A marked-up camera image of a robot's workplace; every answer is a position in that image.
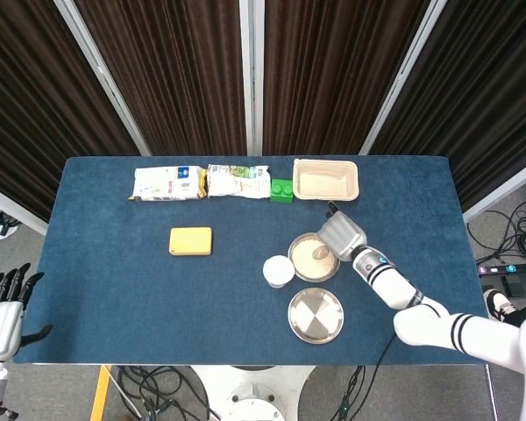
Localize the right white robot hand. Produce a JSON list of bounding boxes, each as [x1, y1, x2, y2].
[[317, 200, 368, 263]]

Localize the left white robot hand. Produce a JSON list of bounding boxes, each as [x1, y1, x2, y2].
[[0, 262, 53, 360]]

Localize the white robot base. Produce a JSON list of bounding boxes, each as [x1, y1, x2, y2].
[[188, 364, 316, 421]]

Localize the small pan with rice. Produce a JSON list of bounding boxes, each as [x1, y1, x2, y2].
[[287, 232, 342, 283]]

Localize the white paper cup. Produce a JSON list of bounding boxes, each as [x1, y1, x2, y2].
[[262, 254, 296, 289]]

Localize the beige takeaway container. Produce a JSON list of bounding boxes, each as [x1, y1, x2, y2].
[[292, 158, 360, 203]]

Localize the green toy brick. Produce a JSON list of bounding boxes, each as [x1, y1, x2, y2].
[[269, 178, 295, 204]]

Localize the steel plate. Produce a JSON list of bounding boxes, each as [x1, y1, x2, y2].
[[287, 287, 345, 346]]

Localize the crumpled white package green print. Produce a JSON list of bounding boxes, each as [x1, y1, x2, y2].
[[205, 163, 272, 200]]

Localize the blue table mat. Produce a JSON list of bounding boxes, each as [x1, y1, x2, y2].
[[15, 155, 501, 366]]

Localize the yellow sponge block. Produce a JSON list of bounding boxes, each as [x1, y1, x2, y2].
[[168, 226, 214, 257]]

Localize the brown curtain partition panel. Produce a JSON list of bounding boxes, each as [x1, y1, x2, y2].
[[245, 0, 444, 157], [54, 0, 255, 157], [359, 0, 526, 223], [0, 0, 153, 236]]

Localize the white and black shoe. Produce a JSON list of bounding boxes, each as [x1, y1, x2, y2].
[[483, 288, 519, 324]]

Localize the black numbered power strip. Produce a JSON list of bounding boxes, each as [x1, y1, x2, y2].
[[477, 260, 526, 276]]

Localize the white package with blue logo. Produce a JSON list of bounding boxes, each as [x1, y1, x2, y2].
[[128, 165, 208, 203]]

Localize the black foot pedal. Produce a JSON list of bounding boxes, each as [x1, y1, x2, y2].
[[501, 274, 526, 297]]

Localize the black trouser leg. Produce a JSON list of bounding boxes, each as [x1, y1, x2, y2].
[[504, 301, 526, 328]]

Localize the black cables under table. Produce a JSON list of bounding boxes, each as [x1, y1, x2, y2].
[[113, 366, 214, 421]]

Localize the black cable bundle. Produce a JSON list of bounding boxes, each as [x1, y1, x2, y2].
[[466, 183, 526, 264]]

